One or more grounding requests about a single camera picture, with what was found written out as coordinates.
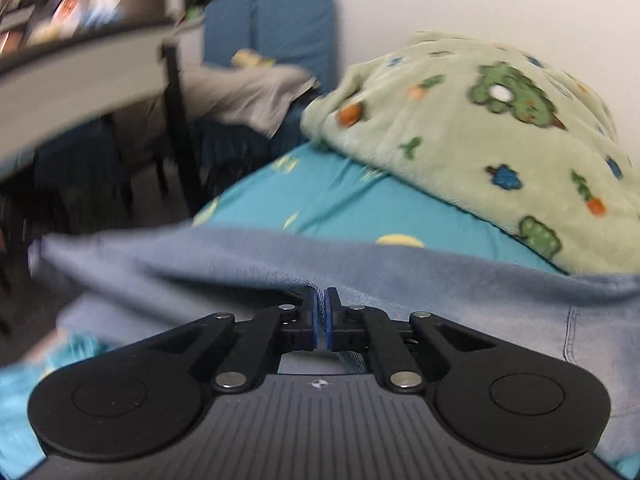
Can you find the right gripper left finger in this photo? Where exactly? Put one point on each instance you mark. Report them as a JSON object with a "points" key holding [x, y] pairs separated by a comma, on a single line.
{"points": [[260, 343]]}

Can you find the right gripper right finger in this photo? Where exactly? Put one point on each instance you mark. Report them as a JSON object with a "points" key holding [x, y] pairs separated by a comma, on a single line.
{"points": [[381, 341]]}

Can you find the light blue denim jeans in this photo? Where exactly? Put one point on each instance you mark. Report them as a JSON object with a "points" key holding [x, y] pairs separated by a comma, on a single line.
{"points": [[133, 284]]}

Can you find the teal smiley bed sheet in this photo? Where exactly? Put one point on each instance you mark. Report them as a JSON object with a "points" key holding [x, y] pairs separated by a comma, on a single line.
{"points": [[308, 193]]}

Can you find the beige grey clothing pile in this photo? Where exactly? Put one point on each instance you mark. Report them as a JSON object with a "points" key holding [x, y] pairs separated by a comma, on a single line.
{"points": [[255, 97]]}

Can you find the green dinosaur fleece blanket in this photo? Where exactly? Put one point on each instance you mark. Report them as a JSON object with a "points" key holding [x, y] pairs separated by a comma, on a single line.
{"points": [[498, 133]]}

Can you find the yellow plush toy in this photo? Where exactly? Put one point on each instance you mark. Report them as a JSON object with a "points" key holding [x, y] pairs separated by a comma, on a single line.
{"points": [[248, 58]]}

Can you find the blue folded cushion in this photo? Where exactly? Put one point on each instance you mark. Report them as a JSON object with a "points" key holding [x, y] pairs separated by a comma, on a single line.
{"points": [[297, 32]]}

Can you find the white table with black legs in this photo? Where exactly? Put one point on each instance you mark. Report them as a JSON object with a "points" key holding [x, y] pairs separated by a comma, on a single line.
{"points": [[51, 87]]}

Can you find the blue tissue pack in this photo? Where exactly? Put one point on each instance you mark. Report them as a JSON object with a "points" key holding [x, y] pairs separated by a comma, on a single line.
{"points": [[102, 12]]}

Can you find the white egg-shaped toy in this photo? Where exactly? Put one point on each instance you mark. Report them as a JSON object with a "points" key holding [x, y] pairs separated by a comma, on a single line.
{"points": [[69, 13]]}

